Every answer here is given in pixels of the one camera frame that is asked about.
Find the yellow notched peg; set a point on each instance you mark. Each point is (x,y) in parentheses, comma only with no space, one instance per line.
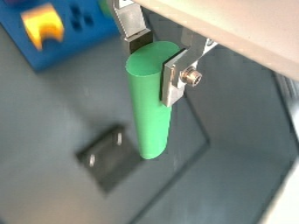
(43,24)

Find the blue peg board block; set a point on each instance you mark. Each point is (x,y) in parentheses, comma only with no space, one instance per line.
(89,25)

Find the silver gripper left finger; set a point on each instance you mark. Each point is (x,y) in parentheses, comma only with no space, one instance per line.
(131,24)

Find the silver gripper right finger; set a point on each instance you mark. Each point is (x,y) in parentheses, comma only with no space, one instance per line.
(180,68)

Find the black curved fixture stand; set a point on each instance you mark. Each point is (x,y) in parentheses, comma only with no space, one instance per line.
(110,158)

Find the green oval cylinder peg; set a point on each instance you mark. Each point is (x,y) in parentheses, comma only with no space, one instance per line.
(153,116)

